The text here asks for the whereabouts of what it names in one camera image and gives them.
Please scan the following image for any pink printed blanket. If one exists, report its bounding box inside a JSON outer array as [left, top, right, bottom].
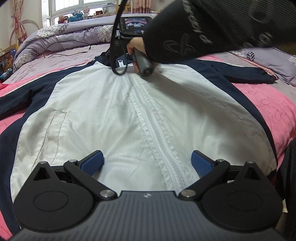
[[0, 52, 296, 241]]

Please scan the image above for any blue plush toy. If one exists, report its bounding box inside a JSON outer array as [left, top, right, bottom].
[[68, 10, 84, 23]]

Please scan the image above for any person's black sleeved right forearm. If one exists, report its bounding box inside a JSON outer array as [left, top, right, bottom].
[[142, 0, 296, 64]]

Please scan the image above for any bed with lilac sheet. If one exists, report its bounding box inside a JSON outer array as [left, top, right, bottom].
[[2, 42, 296, 93]]

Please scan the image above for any white and navy zip jacket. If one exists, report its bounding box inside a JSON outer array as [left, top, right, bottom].
[[0, 52, 279, 235]]

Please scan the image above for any lilac leaf print pillow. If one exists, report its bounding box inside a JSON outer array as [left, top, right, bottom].
[[229, 47, 296, 87]]

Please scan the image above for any person's right hand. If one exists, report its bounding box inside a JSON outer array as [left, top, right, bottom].
[[127, 37, 146, 56]]

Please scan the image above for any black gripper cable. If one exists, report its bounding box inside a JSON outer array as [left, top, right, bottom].
[[110, 0, 130, 76]]

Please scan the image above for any pink patterned curtain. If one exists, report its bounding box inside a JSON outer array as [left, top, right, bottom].
[[10, 0, 31, 44], [132, 0, 160, 14]]

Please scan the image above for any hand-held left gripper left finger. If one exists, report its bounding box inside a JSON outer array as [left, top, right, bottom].
[[30, 150, 118, 201]]

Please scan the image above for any dark olive headboard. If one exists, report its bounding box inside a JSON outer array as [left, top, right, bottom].
[[273, 40, 296, 55]]

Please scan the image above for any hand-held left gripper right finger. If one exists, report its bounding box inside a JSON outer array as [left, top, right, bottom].
[[179, 150, 266, 201]]

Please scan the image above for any lilac leaf print quilt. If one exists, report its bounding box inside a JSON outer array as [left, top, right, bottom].
[[13, 13, 160, 72]]

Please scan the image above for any colourful toy box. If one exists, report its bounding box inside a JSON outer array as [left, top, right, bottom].
[[0, 50, 16, 81]]

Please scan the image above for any thin black cable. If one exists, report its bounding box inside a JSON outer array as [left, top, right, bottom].
[[43, 39, 92, 58]]

